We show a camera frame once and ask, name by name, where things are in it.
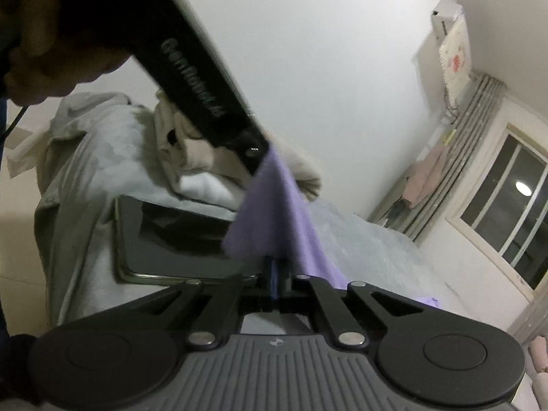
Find pink hanging garment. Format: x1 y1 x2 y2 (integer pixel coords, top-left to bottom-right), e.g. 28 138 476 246
402 143 448 209

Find cream crumpled garment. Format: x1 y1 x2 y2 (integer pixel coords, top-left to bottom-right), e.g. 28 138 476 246
153 89 323 203

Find white folded garment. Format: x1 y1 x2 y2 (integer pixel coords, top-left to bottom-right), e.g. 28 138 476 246
176 170 241 213

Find beige folded blanket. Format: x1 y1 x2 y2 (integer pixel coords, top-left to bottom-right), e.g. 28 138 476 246
526 336 548 376

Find floral cover cloth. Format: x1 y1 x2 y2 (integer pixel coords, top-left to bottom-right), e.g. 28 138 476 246
439 15 472 100

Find white framed window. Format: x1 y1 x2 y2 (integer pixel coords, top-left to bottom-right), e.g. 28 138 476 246
446 122 548 292

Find dark hanging garment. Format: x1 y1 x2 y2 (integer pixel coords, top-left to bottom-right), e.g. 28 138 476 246
386 199 406 224

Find purple pants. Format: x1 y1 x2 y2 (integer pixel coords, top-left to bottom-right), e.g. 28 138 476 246
223 146 348 292

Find black cable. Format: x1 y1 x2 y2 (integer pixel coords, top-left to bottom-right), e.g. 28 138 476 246
0 105 28 146

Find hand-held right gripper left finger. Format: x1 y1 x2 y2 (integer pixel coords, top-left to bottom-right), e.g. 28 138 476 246
127 258 277 347

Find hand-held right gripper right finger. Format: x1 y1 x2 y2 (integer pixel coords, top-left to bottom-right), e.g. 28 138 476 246
278 258 429 347

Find person's left hand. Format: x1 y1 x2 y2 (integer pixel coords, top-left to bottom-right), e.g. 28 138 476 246
0 0 129 106

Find grey striped curtain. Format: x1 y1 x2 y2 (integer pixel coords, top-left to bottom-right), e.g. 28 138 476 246
509 291 548 346
368 75 508 245

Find black tablet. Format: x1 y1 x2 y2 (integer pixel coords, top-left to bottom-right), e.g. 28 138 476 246
113 195 260 286

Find grey bed blanket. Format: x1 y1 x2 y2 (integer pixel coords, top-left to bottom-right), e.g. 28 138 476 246
34 92 532 343

